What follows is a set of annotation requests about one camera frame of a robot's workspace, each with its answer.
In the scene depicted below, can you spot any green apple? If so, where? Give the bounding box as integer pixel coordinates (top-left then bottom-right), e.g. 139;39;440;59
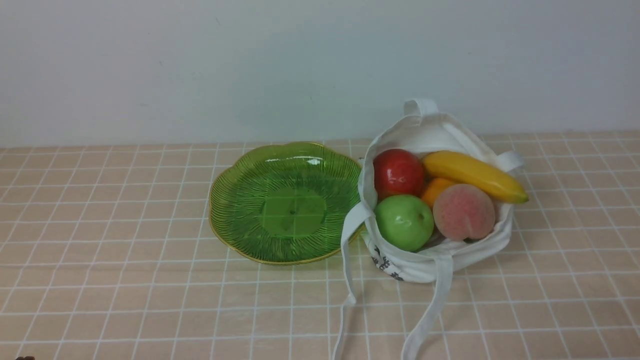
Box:
374;194;435;253

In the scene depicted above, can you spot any green glass plate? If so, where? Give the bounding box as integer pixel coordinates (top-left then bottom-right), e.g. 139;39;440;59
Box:
208;141;362;265

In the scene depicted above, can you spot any red apple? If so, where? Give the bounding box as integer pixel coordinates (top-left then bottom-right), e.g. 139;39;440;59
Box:
373;148;426;202

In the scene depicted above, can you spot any orange fruit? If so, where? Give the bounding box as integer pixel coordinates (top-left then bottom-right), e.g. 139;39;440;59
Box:
420;177;458;209

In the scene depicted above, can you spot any pink peach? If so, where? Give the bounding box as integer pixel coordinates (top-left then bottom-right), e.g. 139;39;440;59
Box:
433;184;496;242

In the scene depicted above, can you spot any yellow banana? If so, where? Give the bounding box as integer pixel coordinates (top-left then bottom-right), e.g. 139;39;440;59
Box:
422;150;530;204

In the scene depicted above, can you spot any white canvas tote bag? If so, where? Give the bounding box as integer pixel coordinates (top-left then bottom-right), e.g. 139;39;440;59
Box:
333;99;524;360

